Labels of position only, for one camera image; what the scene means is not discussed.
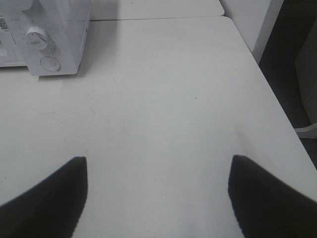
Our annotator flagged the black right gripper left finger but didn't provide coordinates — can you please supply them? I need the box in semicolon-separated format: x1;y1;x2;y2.
0;157;88;238

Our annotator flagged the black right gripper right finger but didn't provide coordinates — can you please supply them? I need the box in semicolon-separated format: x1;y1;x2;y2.
228;155;317;238

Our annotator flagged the white microwave oven body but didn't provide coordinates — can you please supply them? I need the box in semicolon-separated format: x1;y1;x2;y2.
0;0;91;76

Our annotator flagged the lower white timer knob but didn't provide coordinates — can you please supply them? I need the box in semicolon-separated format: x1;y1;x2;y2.
25;26;51;50

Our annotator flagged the white warning label sticker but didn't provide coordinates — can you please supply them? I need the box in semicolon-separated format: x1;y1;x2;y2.
0;15;9;32

